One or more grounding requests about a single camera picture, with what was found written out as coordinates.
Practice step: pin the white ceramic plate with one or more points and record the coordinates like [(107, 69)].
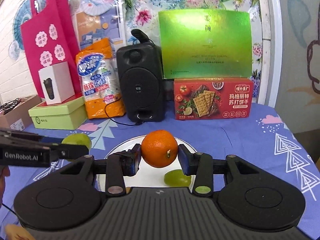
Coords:
[(147, 176)]

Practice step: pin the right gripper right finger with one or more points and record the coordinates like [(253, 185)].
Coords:
[(199, 165)]

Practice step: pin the orange paper cup pack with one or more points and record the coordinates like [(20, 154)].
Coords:
[(99, 82)]

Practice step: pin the pink tote bag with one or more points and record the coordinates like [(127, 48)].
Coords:
[(49, 38)]

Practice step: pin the large green fruit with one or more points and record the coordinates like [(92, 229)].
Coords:
[(78, 139)]

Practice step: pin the black speaker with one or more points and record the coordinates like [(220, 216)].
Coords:
[(140, 75)]

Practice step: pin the blue printed tablecloth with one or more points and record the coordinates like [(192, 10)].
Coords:
[(261, 139)]

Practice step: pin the white cup box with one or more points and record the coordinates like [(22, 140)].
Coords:
[(56, 83)]

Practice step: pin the brown cardboard box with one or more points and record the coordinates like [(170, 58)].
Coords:
[(18, 118)]

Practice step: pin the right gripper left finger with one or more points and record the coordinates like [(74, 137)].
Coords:
[(119, 165)]

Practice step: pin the light green shoe box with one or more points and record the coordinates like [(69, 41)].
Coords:
[(68, 115)]

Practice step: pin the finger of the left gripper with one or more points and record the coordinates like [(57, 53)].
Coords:
[(67, 151)]

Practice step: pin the shiny green gift box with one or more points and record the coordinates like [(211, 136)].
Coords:
[(199, 43)]

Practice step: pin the large orange mandarin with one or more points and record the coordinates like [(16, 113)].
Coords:
[(159, 148)]

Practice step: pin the red cracker box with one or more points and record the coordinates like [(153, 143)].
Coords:
[(213, 98)]

